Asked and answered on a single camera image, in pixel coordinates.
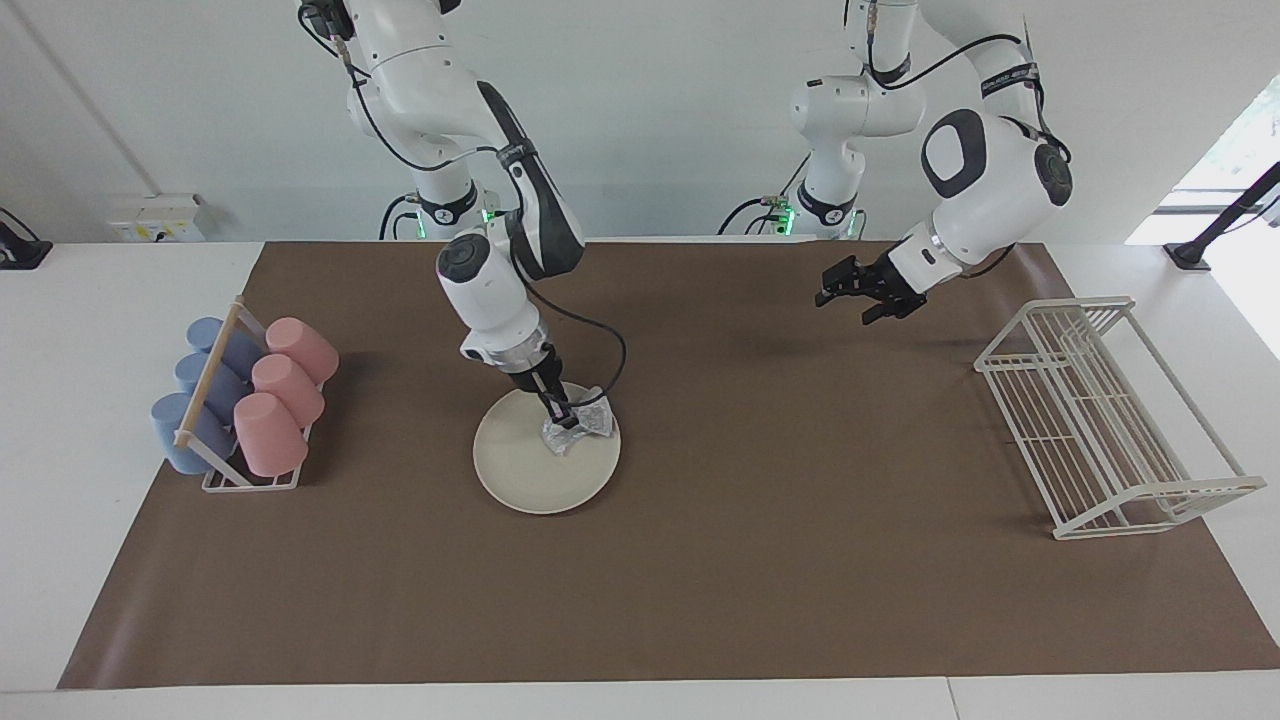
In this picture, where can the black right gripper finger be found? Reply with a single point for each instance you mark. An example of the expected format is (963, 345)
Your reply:
(558, 408)
(571, 405)

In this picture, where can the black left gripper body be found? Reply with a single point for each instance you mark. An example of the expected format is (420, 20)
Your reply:
(890, 280)

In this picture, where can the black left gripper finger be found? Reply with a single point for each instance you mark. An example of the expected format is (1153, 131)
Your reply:
(840, 285)
(882, 310)

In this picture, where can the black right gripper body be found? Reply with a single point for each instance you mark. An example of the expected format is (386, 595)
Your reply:
(535, 372)

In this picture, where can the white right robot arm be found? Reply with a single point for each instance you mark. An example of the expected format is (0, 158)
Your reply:
(480, 270)

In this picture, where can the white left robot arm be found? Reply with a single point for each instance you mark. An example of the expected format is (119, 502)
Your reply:
(985, 170)

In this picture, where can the cream round plate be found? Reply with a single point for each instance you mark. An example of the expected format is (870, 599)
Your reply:
(530, 465)

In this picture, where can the pink plastic cup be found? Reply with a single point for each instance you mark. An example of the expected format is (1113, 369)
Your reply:
(302, 348)
(288, 390)
(268, 435)

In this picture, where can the brown table mat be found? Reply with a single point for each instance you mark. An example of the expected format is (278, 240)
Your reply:
(750, 580)

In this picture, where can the blue plastic cup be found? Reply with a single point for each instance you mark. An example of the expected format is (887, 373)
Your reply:
(185, 435)
(235, 345)
(210, 385)

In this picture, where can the cup holder rack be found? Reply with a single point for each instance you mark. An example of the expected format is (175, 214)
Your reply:
(215, 370)

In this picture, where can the black clamp stand pole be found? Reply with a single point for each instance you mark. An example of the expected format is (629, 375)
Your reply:
(1225, 215)

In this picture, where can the black table clamp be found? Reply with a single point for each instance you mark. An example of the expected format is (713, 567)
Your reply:
(20, 248)

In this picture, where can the white wall socket box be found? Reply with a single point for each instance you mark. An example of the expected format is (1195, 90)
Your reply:
(155, 218)

